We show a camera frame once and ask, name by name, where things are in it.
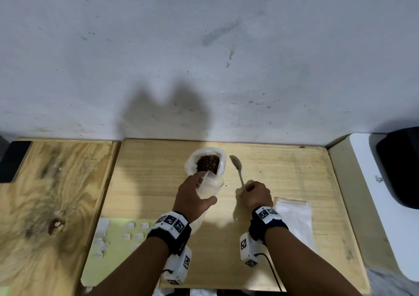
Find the yellow label backing sheet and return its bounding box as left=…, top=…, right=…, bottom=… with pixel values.
left=80, top=217, right=164, bottom=288

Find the black left wristband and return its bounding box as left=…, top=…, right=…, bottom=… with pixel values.
left=146, top=210, right=192, bottom=257

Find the white cabinet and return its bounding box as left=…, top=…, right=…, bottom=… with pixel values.
left=328, top=132, right=419, bottom=282

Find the dark grey furniture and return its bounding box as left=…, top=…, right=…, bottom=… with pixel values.
left=0, top=135, right=10, bottom=162

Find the person's left forearm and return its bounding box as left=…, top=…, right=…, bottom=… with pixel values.
left=83, top=237, right=171, bottom=296

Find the metal spoon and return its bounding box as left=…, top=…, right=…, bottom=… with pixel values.
left=229, top=155, right=247, bottom=192

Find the person's left hand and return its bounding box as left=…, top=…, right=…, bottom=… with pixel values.
left=172, top=172, right=218, bottom=224

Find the black bag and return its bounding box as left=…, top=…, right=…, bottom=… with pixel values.
left=375, top=127, right=419, bottom=210

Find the black right camera cable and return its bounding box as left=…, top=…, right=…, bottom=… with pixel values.
left=255, top=253, right=285, bottom=293

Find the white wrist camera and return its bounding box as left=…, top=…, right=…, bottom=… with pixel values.
left=239, top=232, right=268, bottom=268
left=162, top=245, right=193, bottom=286

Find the black right wristband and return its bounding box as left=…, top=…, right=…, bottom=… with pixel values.
left=248, top=206, right=289, bottom=244

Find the stack of clear plastic bags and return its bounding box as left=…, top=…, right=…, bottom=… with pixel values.
left=273, top=196, right=320, bottom=254

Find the person's right forearm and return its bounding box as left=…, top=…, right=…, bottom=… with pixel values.
left=263, top=227, right=364, bottom=296

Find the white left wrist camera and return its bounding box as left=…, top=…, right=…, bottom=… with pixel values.
left=162, top=245, right=193, bottom=286

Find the small clear plastic bag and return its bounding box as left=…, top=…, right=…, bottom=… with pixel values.
left=188, top=170, right=226, bottom=236

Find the black flat phone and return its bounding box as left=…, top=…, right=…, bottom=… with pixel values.
left=0, top=141, right=32, bottom=184

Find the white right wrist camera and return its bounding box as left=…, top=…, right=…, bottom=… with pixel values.
left=239, top=232, right=268, bottom=268

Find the black wristband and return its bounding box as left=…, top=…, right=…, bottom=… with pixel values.
left=146, top=210, right=192, bottom=257
left=248, top=206, right=289, bottom=244

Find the person's right hand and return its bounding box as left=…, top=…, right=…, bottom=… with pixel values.
left=236, top=181, right=274, bottom=212

